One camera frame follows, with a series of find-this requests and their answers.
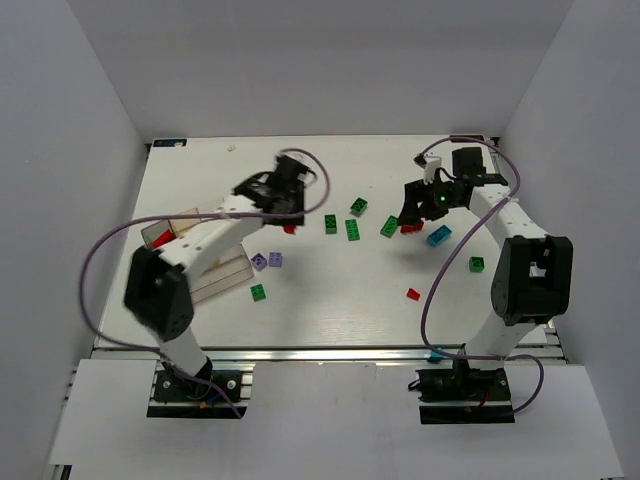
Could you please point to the purple lego brick left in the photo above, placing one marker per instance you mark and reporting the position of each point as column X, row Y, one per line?
column 259, row 262

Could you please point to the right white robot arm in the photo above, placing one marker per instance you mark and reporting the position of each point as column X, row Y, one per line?
column 531, row 282

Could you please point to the blue lego brick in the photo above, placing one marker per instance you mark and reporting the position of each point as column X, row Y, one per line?
column 438, row 236

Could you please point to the purple lego brick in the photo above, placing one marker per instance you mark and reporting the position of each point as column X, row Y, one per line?
column 275, row 259
column 259, row 262

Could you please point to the small red sloped lego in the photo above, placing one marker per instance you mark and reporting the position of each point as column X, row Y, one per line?
column 413, row 294

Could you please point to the red arched lego brick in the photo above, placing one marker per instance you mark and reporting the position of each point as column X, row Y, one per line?
column 408, row 229

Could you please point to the aluminium front rail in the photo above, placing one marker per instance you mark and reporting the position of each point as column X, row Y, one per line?
column 330, row 345

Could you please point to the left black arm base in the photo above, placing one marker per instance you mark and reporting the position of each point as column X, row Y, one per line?
column 174, row 397

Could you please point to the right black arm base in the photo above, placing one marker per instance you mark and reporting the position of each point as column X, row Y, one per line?
column 461, row 395

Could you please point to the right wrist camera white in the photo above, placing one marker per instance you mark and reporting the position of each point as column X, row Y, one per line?
column 430, row 164

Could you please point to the green long lego brick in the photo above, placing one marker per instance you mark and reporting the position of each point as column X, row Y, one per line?
column 352, row 230

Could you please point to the left blue corner label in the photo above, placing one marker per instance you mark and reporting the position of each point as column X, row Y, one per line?
column 169, row 143

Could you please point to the green tilted lego brick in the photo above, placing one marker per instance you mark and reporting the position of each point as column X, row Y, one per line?
column 390, row 226

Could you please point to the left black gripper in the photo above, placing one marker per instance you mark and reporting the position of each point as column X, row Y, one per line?
column 288, row 201

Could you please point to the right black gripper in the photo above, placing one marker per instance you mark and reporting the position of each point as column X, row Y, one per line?
column 416, row 195

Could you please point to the clear plastic container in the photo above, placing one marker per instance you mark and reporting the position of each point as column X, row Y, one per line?
column 211, row 252

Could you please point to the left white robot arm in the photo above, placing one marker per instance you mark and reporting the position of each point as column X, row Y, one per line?
column 158, row 290

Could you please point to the purple lego brick right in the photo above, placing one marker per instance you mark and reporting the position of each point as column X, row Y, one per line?
column 275, row 259

